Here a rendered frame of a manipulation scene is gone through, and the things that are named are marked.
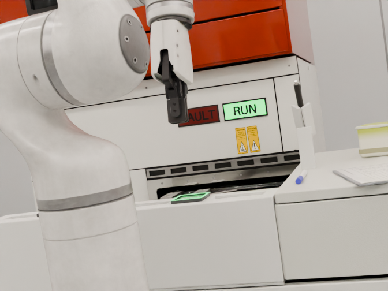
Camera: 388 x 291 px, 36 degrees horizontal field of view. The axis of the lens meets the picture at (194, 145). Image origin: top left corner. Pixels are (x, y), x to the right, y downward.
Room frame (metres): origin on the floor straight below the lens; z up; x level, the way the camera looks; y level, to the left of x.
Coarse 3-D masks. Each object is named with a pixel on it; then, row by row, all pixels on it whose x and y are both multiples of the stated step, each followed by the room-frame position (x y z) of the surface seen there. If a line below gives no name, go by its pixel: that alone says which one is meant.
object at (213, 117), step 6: (204, 108) 1.62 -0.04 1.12; (210, 108) 1.61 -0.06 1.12; (216, 108) 1.61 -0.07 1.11; (192, 114) 1.63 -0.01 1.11; (198, 114) 1.62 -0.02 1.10; (204, 114) 1.62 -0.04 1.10; (210, 114) 1.62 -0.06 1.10; (216, 114) 1.61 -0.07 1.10; (192, 120) 1.63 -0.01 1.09; (198, 120) 1.63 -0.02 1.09; (204, 120) 1.62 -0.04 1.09; (210, 120) 1.62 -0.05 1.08; (216, 120) 1.61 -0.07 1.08
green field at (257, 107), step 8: (232, 104) 1.60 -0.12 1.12; (240, 104) 1.59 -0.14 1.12; (248, 104) 1.59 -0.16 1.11; (256, 104) 1.58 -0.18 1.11; (264, 104) 1.57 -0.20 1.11; (232, 112) 1.60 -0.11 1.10; (240, 112) 1.59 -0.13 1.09; (248, 112) 1.59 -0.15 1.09; (256, 112) 1.58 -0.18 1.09; (264, 112) 1.57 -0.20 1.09
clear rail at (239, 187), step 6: (228, 186) 1.59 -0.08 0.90; (234, 186) 1.59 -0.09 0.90; (240, 186) 1.58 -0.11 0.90; (246, 186) 1.58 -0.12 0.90; (252, 186) 1.57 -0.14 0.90; (258, 186) 1.57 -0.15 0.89; (264, 186) 1.56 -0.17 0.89; (270, 186) 1.56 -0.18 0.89; (168, 192) 1.64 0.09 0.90; (186, 192) 1.62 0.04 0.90; (192, 192) 1.62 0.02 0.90
